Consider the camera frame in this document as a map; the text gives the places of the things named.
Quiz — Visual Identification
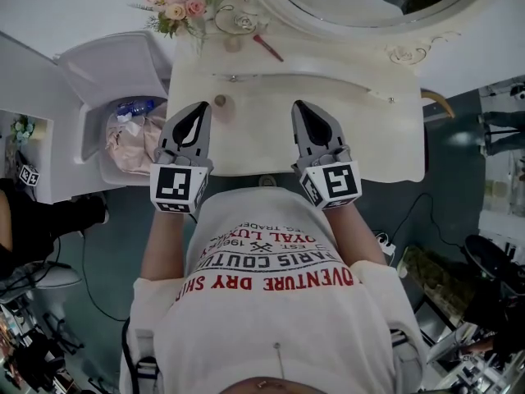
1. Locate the person's left forearm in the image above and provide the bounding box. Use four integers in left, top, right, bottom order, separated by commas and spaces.
140, 208, 199, 282

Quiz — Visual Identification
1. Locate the grey chair seat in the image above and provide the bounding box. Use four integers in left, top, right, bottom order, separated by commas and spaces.
0, 259, 84, 300

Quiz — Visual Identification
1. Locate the white power strip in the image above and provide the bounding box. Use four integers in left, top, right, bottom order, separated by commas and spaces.
374, 231, 398, 259

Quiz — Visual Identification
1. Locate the pink flower bouquet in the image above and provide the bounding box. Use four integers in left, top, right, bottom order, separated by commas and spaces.
130, 0, 227, 40

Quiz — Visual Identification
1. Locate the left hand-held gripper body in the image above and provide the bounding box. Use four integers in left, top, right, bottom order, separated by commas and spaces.
148, 145, 215, 222

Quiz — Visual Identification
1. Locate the white dressing table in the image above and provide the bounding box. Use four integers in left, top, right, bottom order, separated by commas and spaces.
167, 34, 428, 185

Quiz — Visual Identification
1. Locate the white printed shirt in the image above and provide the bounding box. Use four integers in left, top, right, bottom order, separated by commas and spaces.
121, 188, 428, 394

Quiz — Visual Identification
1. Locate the small pale flower bunch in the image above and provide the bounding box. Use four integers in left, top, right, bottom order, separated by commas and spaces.
9, 114, 37, 144

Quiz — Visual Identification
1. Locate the person's right forearm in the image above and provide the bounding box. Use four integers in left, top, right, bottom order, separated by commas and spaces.
325, 201, 389, 271

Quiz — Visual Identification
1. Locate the black round stool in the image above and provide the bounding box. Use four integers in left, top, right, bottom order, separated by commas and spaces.
464, 233, 525, 300

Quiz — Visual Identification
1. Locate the black floor cable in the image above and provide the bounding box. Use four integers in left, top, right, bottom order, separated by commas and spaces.
387, 192, 468, 249
80, 227, 132, 323

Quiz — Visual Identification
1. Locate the white side cabinet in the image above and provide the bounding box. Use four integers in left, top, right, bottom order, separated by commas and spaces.
0, 30, 104, 205

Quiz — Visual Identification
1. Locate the pink plastic bag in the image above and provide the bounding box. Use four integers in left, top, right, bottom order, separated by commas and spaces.
105, 102, 169, 176

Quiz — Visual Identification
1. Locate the blue plastic water bottle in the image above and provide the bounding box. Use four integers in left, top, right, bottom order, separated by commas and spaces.
115, 98, 155, 117

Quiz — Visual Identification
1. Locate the red makeup brush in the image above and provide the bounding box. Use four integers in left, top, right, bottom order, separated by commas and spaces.
252, 34, 285, 63

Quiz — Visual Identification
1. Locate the gold curved chair leg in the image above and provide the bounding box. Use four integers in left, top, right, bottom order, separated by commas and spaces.
421, 89, 456, 119

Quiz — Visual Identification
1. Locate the white trash bin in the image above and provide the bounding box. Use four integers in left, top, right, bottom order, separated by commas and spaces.
56, 30, 174, 186

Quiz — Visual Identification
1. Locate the black-white patterned block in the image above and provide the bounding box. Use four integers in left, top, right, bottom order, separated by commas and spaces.
18, 163, 42, 188

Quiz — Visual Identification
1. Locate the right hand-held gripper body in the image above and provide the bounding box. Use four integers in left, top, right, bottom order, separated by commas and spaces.
290, 142, 363, 212

